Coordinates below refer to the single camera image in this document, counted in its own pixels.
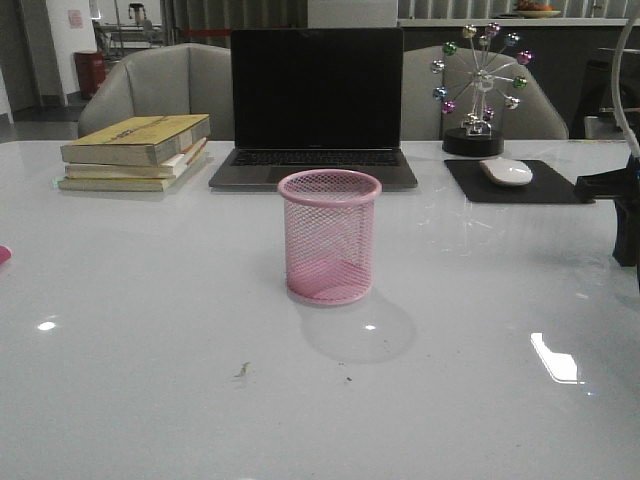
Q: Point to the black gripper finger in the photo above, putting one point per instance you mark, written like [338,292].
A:
[622,187]

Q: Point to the pink pen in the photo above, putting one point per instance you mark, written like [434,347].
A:
[5,254]

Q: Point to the pink mesh pen holder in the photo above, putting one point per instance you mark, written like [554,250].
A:
[328,233]

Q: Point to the black mouse pad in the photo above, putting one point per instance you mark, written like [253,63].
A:
[546,186]

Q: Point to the white computer mouse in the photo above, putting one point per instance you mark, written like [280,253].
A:
[506,172]

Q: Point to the ferris wheel desk toy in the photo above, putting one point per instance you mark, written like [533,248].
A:
[476,74]

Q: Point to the fruit bowl on counter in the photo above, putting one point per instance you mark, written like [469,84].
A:
[535,9]

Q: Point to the grey right armchair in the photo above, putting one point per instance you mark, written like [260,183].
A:
[535,119]

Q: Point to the grey armchair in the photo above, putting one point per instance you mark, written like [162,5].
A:
[186,78]
[535,119]

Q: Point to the grey open laptop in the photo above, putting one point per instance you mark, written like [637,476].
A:
[312,98]

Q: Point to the white middle book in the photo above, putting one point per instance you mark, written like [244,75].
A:
[172,168]

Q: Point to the grey left armchair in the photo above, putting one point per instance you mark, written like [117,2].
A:
[186,78]

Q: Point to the red barrier belt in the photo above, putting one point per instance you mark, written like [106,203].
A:
[223,32]

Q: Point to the yellow top book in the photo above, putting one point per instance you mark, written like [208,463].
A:
[138,141]

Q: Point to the yellow book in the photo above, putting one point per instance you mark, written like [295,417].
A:
[123,185]
[138,141]

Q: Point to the yellow bottom book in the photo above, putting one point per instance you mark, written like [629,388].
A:
[123,185]

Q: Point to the metal cart in hallway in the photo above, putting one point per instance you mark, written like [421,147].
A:
[120,26]

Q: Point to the red trash bin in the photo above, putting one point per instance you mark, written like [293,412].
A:
[91,72]

